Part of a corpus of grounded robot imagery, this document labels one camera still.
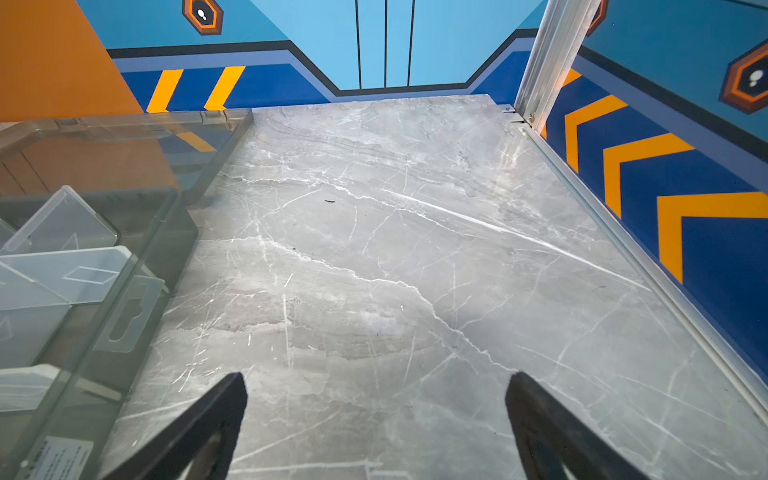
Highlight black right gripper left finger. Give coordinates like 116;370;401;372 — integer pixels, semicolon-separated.
106;372;248;479

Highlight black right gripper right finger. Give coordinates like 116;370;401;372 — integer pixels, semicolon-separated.
505;372;646;479

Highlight grey plastic organizer box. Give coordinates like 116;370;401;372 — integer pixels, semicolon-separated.
1;109;254;479

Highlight aluminium corner post right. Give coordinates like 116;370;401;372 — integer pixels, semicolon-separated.
513;0;601;133

